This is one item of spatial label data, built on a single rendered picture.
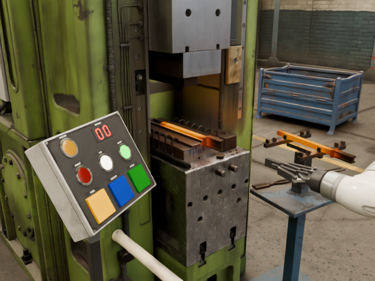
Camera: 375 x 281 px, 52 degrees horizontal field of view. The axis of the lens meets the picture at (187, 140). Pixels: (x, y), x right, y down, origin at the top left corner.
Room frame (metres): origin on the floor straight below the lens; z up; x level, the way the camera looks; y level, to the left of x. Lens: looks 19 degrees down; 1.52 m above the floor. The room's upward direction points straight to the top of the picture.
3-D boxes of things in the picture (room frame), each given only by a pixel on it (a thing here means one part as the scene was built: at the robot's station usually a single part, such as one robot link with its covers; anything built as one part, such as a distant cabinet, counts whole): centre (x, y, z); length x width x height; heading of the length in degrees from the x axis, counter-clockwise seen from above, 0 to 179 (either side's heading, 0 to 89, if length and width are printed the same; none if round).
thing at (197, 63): (1.67, 0.08, 1.32); 0.42 x 0.20 x 0.10; 40
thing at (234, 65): (1.81, -0.22, 1.27); 0.09 x 0.02 x 0.17; 130
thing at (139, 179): (1.12, 0.16, 1.01); 0.07 x 0.05 x 0.07; 155
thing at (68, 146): (0.98, 0.32, 1.16); 0.05 x 0.03 x 0.04; 130
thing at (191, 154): (1.67, 0.08, 0.96); 0.42 x 0.20 x 0.09; 40
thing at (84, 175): (0.96, 0.28, 1.09); 0.05 x 0.03 x 0.04; 130
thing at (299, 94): (5.32, -1.69, 0.36); 1.20 x 0.80 x 0.72; 45
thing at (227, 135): (1.67, -0.16, 0.95); 0.12 x 0.08 x 0.06; 40
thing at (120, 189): (1.03, 0.20, 1.01); 0.07 x 0.05 x 0.07; 155
